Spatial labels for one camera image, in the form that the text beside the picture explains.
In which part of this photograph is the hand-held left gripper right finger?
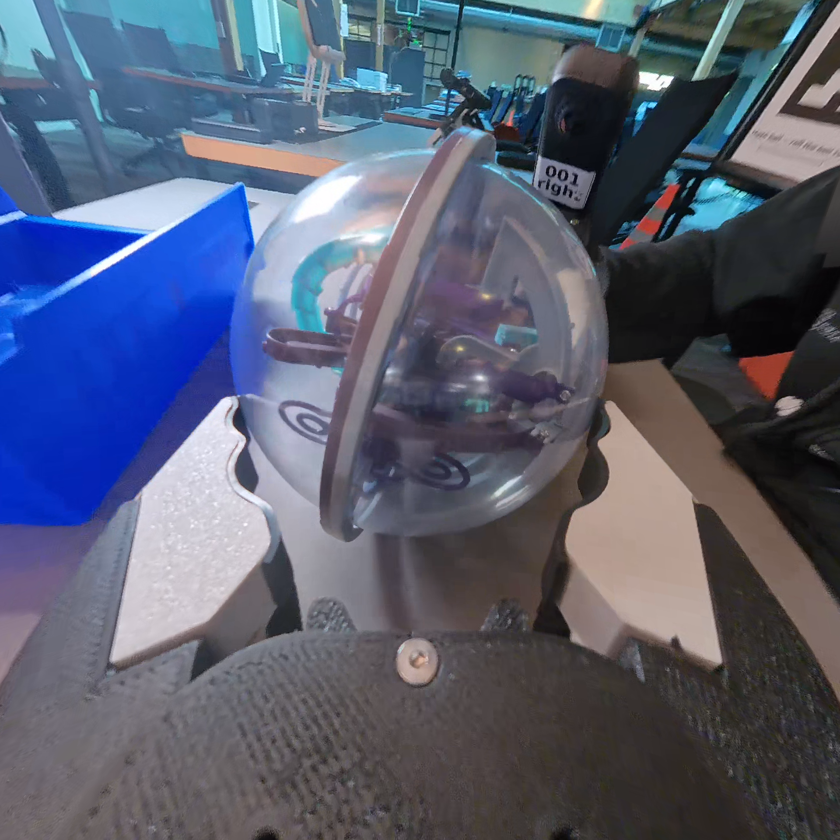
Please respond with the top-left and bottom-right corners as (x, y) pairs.
(558, 401), (725, 670)

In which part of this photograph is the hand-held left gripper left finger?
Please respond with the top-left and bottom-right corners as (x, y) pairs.
(109, 398), (283, 670)

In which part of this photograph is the clear maze ball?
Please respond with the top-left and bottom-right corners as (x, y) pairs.
(230, 128), (610, 542)

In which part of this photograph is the person's right forearm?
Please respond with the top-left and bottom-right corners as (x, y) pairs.
(598, 171), (840, 368)

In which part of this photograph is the person's black clothing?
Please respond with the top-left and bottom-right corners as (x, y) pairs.
(720, 296), (840, 637)

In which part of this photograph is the blue plastic tray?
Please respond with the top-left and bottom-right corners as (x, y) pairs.
(0, 184), (256, 529)

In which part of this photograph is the black fabric panel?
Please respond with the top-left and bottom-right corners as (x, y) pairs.
(594, 73), (740, 253)

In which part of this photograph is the wooden edged desk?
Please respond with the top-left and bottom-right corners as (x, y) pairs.
(180, 119), (443, 181)

